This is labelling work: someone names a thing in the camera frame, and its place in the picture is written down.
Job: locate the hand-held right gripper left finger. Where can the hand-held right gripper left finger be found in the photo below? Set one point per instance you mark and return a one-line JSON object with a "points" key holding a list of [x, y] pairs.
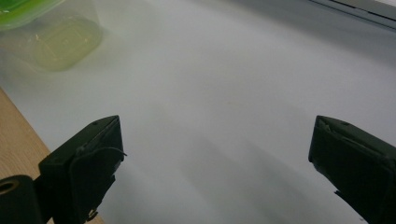
{"points": [[81, 174]]}

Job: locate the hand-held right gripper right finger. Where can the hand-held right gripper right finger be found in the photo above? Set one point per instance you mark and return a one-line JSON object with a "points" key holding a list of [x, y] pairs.
{"points": [[361, 168]]}

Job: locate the small clear plastic container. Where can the small clear plastic container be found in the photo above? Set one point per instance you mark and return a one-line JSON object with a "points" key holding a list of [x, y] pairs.
{"points": [[62, 46]]}

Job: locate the small green container lid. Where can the small green container lid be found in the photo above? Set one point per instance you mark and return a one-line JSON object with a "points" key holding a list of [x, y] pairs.
{"points": [[18, 14]]}

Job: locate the grey metal frame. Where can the grey metal frame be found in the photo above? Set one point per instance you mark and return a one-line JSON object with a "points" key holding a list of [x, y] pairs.
{"points": [[373, 12]]}

